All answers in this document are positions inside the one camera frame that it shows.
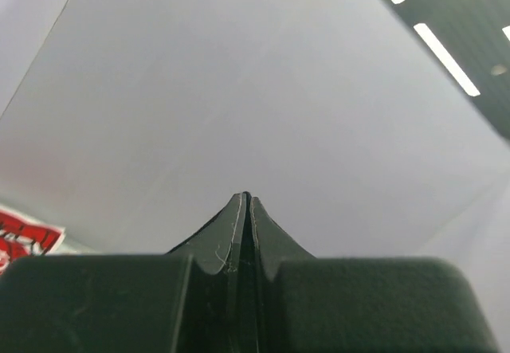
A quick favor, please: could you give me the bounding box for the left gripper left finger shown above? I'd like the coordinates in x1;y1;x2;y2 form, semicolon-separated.
1;193;249;352

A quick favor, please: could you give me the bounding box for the folded red Coca-Cola shirt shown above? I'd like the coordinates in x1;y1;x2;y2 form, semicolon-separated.
1;205;65;274

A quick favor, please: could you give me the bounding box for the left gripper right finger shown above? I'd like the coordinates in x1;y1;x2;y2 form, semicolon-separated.
250;198;500;352

